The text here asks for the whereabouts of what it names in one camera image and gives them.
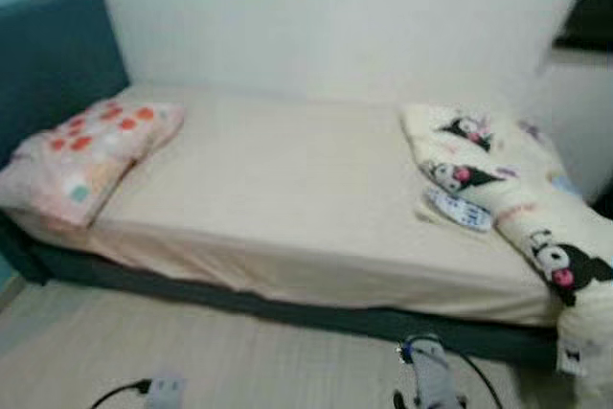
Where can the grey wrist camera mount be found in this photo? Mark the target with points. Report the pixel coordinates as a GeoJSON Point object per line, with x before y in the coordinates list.
{"type": "Point", "coordinates": [433, 371]}
{"type": "Point", "coordinates": [165, 395]}

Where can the pink pillow with orange patches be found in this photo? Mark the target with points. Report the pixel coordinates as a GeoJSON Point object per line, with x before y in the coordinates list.
{"type": "Point", "coordinates": [86, 155]}

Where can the white bag with blue letters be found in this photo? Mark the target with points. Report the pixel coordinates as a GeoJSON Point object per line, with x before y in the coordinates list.
{"type": "Point", "coordinates": [460, 210]}

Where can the cream sheeted mattress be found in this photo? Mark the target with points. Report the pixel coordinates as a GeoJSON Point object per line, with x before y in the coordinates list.
{"type": "Point", "coordinates": [287, 189]}

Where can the dark window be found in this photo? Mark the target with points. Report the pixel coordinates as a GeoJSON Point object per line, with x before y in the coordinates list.
{"type": "Point", "coordinates": [589, 2]}

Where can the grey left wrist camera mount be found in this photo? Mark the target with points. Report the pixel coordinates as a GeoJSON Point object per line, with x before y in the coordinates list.
{"type": "Point", "coordinates": [165, 395]}

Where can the teal upholstered bed frame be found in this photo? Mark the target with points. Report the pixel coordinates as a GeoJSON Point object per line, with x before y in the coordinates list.
{"type": "Point", "coordinates": [57, 55]}

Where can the cream cartoon print blanket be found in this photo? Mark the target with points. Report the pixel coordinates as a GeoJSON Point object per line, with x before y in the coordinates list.
{"type": "Point", "coordinates": [536, 208]}

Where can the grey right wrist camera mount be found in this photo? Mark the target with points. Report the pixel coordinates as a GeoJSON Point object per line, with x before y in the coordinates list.
{"type": "Point", "coordinates": [433, 371]}

